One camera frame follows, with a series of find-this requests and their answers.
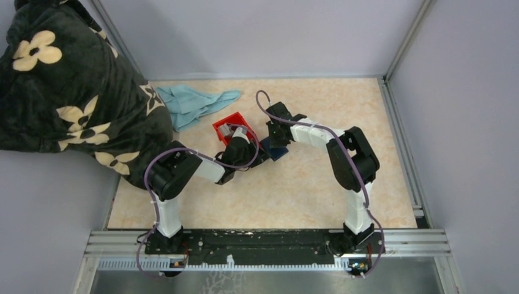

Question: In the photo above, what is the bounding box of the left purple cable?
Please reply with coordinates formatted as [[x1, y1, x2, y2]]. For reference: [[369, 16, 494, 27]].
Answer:
[[135, 123, 260, 280]]

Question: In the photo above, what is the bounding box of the purple cable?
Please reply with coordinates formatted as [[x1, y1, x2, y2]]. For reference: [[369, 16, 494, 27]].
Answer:
[[135, 123, 260, 280], [255, 89, 386, 279]]

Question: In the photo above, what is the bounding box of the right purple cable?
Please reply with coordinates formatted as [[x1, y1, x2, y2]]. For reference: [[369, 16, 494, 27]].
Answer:
[[255, 89, 386, 279]]

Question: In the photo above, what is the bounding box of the aluminium frame post right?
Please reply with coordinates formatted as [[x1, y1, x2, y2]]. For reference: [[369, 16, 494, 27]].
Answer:
[[384, 0, 436, 83]]

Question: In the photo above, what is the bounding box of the aluminium frame post left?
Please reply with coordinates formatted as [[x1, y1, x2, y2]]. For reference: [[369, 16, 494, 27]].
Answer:
[[90, 0, 147, 78]]

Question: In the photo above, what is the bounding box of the cards stack in bin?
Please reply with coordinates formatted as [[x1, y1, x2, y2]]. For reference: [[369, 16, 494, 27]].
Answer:
[[218, 124, 235, 138]]

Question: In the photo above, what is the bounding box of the navy leather card holder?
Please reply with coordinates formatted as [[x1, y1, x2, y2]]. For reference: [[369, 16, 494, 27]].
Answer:
[[260, 137, 289, 162]]

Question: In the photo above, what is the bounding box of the red plastic bin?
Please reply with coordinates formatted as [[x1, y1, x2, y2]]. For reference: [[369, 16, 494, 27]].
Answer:
[[212, 112, 257, 146]]

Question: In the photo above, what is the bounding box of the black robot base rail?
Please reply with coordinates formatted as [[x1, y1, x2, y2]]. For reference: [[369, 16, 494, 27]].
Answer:
[[136, 228, 386, 277]]

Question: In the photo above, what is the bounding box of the light blue cloth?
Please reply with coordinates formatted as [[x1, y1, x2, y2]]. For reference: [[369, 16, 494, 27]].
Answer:
[[156, 85, 242, 132]]

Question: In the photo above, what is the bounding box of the black floral fleece blanket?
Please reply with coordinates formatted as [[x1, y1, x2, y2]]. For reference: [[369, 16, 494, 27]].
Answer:
[[1, 1, 173, 188]]

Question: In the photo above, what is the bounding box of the aluminium frame post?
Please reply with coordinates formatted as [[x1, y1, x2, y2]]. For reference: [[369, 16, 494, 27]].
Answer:
[[384, 0, 436, 83], [90, 0, 147, 78]]

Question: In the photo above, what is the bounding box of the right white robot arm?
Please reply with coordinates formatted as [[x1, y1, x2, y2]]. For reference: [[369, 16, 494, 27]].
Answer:
[[264, 102, 380, 252]]

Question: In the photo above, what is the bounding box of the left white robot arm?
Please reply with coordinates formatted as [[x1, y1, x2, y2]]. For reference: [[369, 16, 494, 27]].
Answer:
[[144, 137, 270, 254]]

